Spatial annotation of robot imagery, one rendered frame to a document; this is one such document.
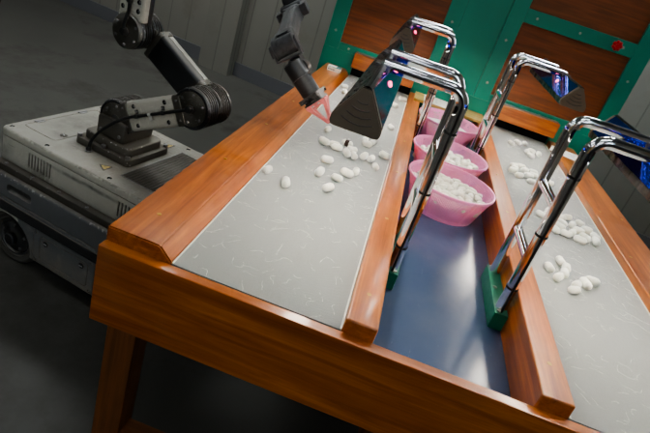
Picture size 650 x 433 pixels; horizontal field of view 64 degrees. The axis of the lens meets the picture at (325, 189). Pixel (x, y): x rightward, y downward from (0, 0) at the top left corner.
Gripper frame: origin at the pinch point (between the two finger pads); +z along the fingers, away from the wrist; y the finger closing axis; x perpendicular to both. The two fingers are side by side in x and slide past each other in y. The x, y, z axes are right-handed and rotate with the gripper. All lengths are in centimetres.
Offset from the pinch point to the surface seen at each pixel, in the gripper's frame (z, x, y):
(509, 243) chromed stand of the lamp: 43, -31, -33
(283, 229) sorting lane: 10, 3, -54
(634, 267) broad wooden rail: 74, -53, -10
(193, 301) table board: 8, 11, -80
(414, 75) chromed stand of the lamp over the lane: -2, -34, -51
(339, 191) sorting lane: 14.6, -0.9, -27.2
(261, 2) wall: -91, 84, 285
